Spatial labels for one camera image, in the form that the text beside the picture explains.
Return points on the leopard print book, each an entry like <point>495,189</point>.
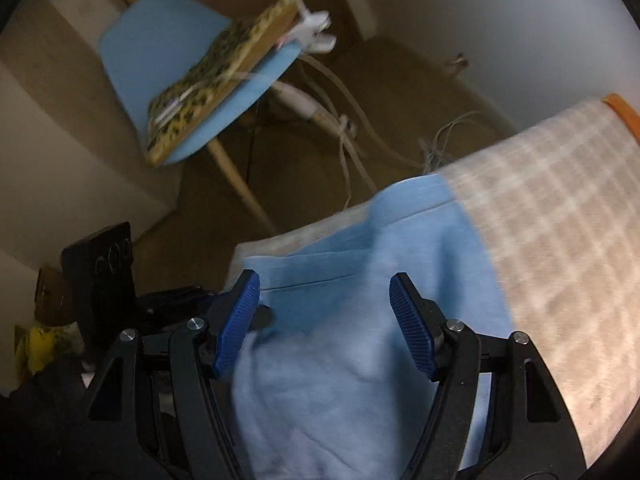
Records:
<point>210,75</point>

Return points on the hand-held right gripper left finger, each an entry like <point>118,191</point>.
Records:
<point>237,320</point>

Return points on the blue chair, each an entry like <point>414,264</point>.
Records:
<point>150,45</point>

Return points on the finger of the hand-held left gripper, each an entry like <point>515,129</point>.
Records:
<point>265,316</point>

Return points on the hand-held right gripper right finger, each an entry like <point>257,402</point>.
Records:
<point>410,320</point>

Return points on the beige plaid blanket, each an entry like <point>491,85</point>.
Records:
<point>550,235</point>

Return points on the yellow cloth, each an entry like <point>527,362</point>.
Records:
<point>37,350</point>

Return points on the white clip desk lamp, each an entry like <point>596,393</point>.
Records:
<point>312,25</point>

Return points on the light blue denim pants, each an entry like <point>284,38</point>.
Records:
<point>340,360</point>

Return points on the small brown box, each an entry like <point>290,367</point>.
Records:
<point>52,295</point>

